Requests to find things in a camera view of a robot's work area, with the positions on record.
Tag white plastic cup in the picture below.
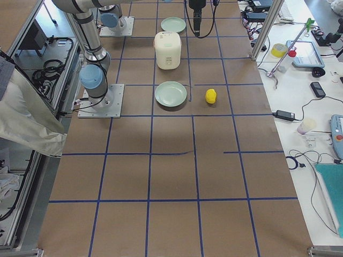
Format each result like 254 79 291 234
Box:
297 118 317 134

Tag far mint green plate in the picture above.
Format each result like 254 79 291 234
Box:
161 17 186 33

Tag black round cap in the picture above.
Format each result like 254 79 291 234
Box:
311 67 326 78

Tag yellow tape roll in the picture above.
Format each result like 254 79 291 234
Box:
271 43 288 58

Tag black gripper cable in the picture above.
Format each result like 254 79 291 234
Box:
184 0 218 39

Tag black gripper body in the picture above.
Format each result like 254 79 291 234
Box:
188 0 206 37

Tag black power adapter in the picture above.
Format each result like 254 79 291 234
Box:
272 110 295 122

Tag yellow toy potato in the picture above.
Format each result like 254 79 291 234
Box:
205 88 217 104

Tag beige cloth cover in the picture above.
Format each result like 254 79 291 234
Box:
1 52 67 157

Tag near mint green plate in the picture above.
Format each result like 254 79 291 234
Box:
154 81 187 107

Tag aluminium frame post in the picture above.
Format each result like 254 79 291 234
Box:
250 0 284 61

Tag white rice cooker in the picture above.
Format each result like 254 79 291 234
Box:
154 31 182 70

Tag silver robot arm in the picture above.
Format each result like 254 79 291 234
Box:
53 0 130 66
99 4 126 32

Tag teal cutting mat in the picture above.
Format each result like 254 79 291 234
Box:
315 164 342 238

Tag blue tablet teach pendant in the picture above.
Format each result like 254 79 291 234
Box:
286 41 325 69

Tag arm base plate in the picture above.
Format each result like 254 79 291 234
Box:
100 13 135 37
77 84 125 118

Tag black phone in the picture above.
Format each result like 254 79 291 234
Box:
310 82 326 98

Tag metal rod with green clip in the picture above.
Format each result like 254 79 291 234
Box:
266 18 315 89

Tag mint green plate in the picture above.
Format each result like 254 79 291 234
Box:
154 81 187 107
161 17 186 33

